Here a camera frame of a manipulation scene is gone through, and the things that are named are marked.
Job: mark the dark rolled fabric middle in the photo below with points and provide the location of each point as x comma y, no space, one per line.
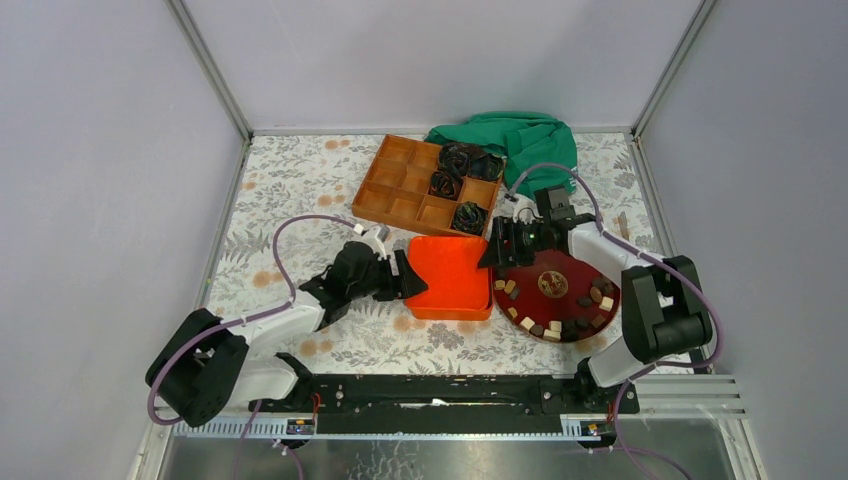
445,185

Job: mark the dark rolled fabric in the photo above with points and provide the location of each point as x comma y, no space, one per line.
469,160
470,218
445,185

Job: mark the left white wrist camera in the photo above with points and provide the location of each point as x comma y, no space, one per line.
374,237

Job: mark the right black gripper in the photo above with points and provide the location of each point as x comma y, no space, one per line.
494,253

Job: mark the orange chocolate box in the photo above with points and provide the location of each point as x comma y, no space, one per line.
427,306

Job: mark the red round plate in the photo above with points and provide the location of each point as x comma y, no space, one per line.
557,299

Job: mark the green cloth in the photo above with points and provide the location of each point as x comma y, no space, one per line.
524,139

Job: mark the wooden compartment organizer tray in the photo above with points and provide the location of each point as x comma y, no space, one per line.
397,190

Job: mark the aluminium frame rail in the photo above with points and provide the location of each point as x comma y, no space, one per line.
712,398

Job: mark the orange box lid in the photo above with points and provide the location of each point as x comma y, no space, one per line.
449,267

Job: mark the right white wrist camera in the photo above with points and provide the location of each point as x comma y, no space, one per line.
521,208

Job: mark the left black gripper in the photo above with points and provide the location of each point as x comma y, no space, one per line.
409,283

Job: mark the floral table mat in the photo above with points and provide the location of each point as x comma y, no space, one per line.
288,221

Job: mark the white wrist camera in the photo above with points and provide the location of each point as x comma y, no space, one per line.
374,237
521,208

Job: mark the dark rolled fabric front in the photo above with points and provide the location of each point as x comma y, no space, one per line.
470,218

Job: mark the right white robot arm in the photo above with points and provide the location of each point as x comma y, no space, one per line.
663,310

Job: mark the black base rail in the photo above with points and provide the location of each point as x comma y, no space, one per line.
422,404

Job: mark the metal serving tongs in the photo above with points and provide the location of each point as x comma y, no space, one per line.
623,225

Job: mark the dark rolled fabric back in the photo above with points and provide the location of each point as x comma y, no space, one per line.
469,160

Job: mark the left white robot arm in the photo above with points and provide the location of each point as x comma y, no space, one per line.
211,364

